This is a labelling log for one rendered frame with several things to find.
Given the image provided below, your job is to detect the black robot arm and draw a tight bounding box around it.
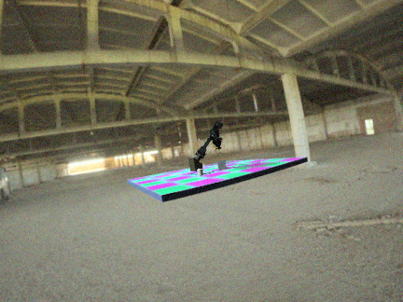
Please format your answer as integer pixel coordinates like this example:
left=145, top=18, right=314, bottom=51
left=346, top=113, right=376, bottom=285
left=195, top=120, right=223, bottom=161

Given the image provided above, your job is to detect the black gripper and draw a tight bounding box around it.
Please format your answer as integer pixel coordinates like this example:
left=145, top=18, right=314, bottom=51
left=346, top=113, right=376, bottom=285
left=212, top=132, right=222, bottom=149

